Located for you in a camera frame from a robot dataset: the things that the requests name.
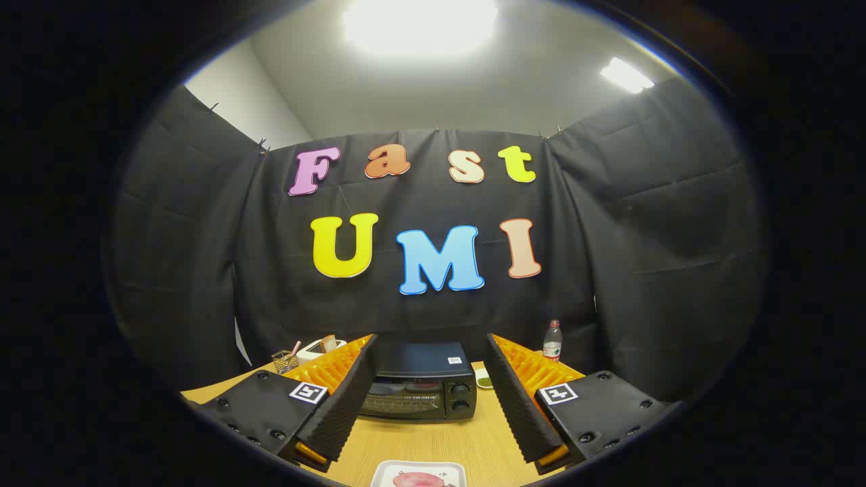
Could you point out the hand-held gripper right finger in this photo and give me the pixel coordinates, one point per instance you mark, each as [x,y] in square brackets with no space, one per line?
[517,406]

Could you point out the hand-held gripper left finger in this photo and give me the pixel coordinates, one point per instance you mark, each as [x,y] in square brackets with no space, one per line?
[345,406]

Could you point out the white square plate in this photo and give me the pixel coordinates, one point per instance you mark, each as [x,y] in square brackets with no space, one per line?
[384,473]

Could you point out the black toaster oven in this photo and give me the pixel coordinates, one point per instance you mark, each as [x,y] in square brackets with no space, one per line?
[419,362]

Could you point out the pink ham slice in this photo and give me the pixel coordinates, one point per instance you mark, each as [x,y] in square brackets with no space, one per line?
[419,481]

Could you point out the white pop-up toaster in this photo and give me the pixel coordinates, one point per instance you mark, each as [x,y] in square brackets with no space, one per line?
[310,352]

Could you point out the white condiment dish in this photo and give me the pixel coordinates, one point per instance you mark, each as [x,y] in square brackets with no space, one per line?
[484,382]

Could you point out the toasted bread slice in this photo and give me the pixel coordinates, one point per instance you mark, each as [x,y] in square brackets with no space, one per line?
[329,343]

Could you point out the clear plastic water bottle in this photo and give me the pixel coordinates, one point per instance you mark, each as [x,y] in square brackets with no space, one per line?
[552,345]

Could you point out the small ceiling light panel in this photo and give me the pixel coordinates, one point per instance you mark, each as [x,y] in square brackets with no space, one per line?
[626,74]

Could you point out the large ceiling light panel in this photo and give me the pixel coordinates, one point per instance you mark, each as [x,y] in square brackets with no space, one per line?
[419,27]

